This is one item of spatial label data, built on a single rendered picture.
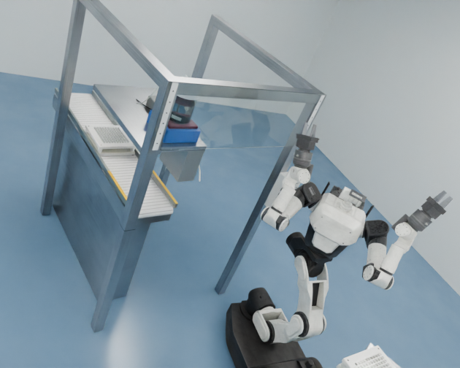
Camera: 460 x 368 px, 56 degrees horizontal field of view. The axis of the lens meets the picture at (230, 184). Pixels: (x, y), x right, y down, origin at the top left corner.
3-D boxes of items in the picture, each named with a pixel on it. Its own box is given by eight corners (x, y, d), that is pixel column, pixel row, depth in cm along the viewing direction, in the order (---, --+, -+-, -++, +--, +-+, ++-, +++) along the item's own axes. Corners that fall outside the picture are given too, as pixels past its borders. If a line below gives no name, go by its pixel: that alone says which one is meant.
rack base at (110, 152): (134, 155, 276) (135, 152, 275) (97, 156, 261) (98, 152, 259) (119, 133, 290) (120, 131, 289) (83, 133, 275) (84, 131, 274)
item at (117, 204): (169, 220, 254) (174, 207, 249) (123, 227, 235) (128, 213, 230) (90, 106, 329) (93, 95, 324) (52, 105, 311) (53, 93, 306)
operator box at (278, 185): (287, 207, 288) (304, 176, 275) (269, 210, 278) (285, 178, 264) (282, 201, 292) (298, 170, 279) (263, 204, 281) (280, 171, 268)
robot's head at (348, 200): (337, 197, 233) (345, 184, 229) (355, 207, 231) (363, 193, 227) (335, 202, 227) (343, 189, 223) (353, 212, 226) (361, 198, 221)
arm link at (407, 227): (421, 224, 200) (403, 241, 203) (428, 229, 208) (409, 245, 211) (404, 207, 207) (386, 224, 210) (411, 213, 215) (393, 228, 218)
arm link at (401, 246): (413, 228, 204) (400, 253, 205) (418, 231, 211) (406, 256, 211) (400, 222, 209) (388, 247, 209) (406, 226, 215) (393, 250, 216)
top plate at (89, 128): (136, 148, 274) (136, 145, 273) (98, 149, 258) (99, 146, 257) (120, 127, 288) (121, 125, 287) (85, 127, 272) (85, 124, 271)
